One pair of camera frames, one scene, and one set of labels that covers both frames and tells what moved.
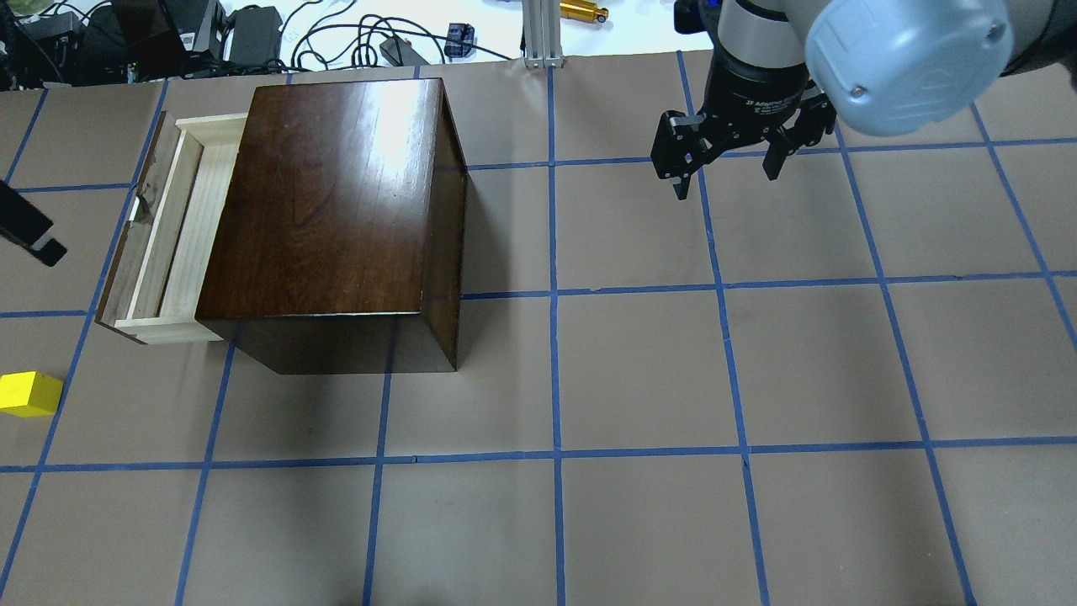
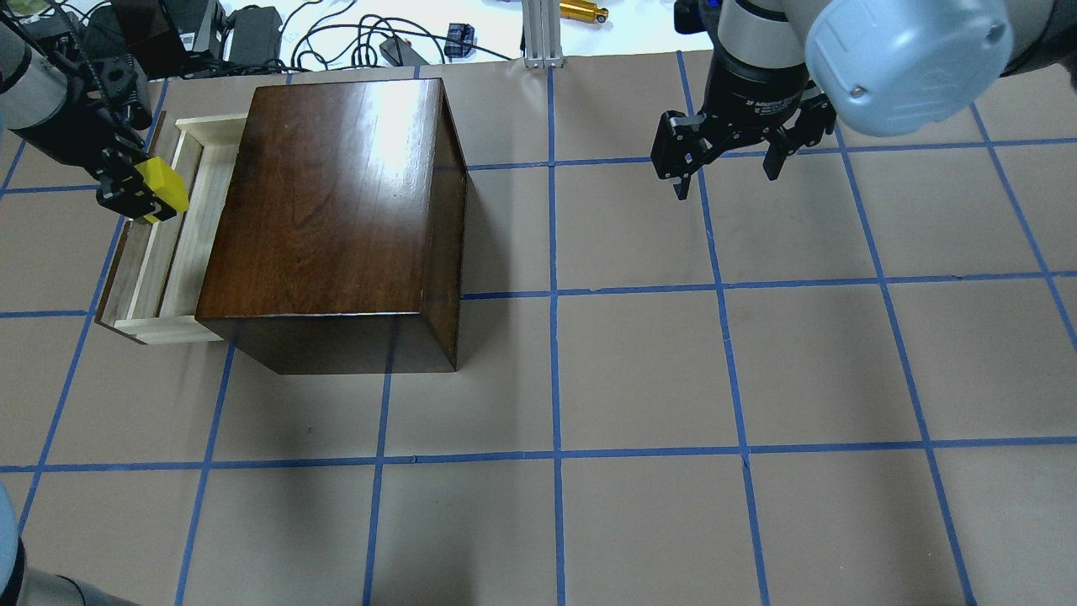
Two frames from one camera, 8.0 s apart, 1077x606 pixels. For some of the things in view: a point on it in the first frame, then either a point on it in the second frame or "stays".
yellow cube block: x=29 y=394 -> x=165 y=183
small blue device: x=459 y=32 stays
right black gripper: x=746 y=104 stays
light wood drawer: x=156 y=283 stays
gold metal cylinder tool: x=585 y=11 stays
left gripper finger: x=27 y=225 -> x=89 y=136
